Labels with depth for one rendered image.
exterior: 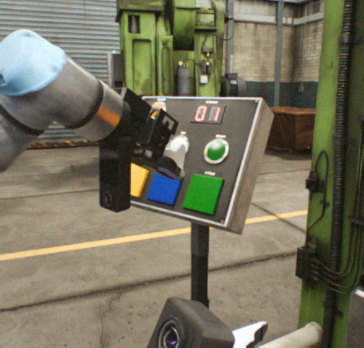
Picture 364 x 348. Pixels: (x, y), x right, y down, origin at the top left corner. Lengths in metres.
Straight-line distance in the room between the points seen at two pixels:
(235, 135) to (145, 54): 4.57
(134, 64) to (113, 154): 4.74
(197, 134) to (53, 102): 0.43
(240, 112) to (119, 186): 0.35
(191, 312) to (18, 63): 0.29
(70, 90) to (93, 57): 7.83
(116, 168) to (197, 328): 0.34
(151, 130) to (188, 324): 0.36
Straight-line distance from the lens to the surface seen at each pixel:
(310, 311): 1.02
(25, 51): 0.40
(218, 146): 0.74
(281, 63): 10.20
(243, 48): 9.58
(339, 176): 0.83
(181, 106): 0.85
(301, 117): 6.80
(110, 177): 0.52
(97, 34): 8.32
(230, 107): 0.78
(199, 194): 0.72
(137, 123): 0.53
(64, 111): 0.44
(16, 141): 0.46
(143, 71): 5.24
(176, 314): 0.22
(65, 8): 8.35
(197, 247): 0.92
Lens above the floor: 1.21
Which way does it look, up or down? 12 degrees down
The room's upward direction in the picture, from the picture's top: straight up
